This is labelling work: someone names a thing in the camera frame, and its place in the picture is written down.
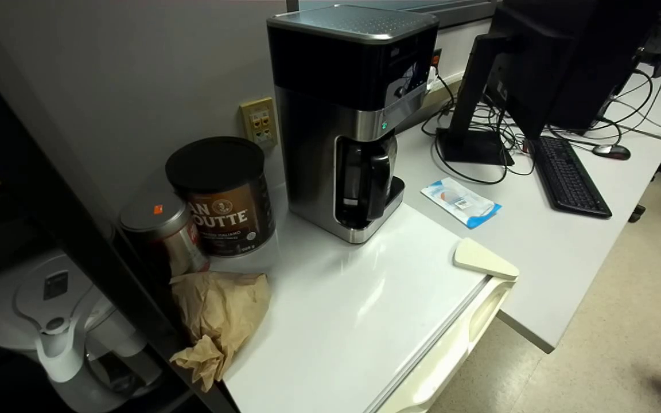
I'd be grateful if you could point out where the glass coffee carafe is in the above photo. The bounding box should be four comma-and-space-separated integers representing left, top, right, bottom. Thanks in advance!
337, 134, 398, 229

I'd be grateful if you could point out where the black and steel coffee maker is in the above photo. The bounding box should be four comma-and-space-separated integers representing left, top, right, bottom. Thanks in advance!
266, 4, 440, 244

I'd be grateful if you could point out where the large brown coffee can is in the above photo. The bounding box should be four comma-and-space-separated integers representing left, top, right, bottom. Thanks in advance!
165, 136, 277, 258

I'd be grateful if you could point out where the small silver coffee can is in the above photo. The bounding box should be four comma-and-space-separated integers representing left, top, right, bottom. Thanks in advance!
119, 193, 211, 280

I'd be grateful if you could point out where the blue and white packet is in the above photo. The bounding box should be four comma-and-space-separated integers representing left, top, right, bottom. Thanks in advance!
421, 177, 503, 230

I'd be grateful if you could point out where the crumpled brown paper bag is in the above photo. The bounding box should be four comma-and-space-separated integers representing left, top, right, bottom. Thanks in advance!
169, 271, 272, 393

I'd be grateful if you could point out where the black keyboard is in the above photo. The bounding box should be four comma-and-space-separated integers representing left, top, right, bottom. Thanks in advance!
528, 135, 613, 219

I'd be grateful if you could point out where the black computer monitor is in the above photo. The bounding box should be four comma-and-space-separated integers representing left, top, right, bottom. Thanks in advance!
436, 0, 661, 166

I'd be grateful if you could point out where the black computer mouse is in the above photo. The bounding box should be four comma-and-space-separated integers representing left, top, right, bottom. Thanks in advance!
592, 143, 632, 161

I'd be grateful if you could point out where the white water filter pitcher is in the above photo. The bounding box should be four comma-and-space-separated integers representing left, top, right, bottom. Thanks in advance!
0, 248, 162, 413

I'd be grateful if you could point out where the beige wall socket plate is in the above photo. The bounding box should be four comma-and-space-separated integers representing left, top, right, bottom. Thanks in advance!
239, 97, 279, 149

